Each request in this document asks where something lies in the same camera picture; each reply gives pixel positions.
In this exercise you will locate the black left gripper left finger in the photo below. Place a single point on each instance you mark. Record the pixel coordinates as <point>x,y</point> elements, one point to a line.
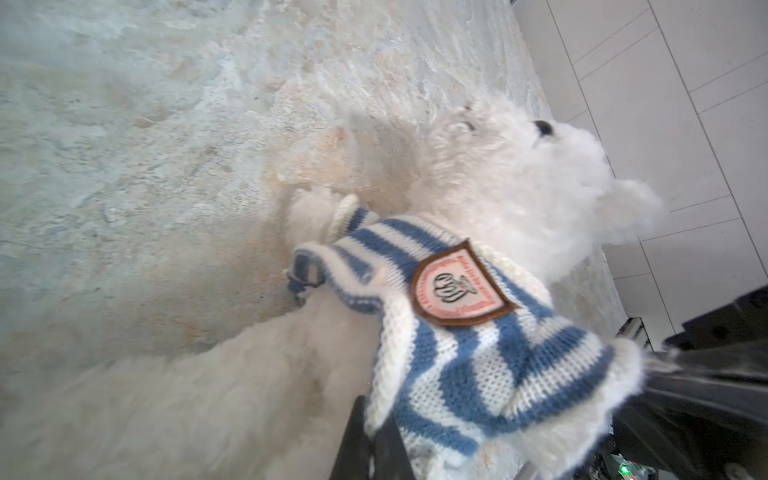
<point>353,458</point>

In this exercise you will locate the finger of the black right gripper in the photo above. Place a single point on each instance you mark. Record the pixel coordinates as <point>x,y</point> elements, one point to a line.
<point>702,413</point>

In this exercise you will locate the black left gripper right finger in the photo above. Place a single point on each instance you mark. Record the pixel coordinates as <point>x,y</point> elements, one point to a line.
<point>391,460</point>

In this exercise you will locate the white fluffy teddy bear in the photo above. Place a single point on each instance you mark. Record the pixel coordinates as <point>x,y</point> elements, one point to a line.
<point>273,402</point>

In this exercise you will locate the blue white striped knit sweater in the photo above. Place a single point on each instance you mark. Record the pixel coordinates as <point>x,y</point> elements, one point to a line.
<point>470,348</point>

